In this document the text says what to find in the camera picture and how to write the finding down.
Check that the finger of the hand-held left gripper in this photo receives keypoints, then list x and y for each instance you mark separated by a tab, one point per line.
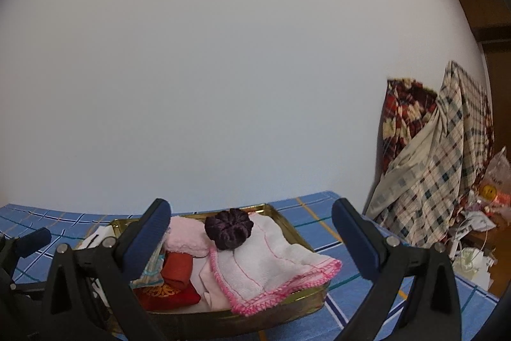
36	239

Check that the blue plaid bedsheet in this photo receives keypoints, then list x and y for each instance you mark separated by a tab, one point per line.
311	213

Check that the rust red small pouch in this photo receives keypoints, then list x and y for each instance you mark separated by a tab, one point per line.
177	269

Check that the brown wooden wardrobe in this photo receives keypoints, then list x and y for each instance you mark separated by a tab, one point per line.
495	57

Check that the white paper box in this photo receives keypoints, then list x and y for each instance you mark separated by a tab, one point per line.
475	269

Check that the pale pink garment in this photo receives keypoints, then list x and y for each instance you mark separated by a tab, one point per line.
209	285

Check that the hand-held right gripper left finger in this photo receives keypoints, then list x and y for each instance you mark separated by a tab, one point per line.
147	241

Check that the wooden bedside table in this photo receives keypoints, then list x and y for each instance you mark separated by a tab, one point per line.
501	273

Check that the beige plaid cloth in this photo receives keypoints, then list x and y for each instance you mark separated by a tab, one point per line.
439	173

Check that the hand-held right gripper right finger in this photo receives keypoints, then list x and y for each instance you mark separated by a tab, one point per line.
355	241

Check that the red patterned blanket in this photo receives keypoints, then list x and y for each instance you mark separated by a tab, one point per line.
403	117

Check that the white towel pink edging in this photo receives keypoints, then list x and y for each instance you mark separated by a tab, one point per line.
271	265

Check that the pink fluffy puff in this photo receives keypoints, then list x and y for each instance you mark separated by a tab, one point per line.
185	237

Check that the gold tin box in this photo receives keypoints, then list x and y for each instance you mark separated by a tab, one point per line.
279	309

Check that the clear plastic bag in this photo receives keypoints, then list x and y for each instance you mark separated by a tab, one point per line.
497	181

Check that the dark purple scrunchie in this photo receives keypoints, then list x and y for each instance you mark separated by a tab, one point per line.
229	229

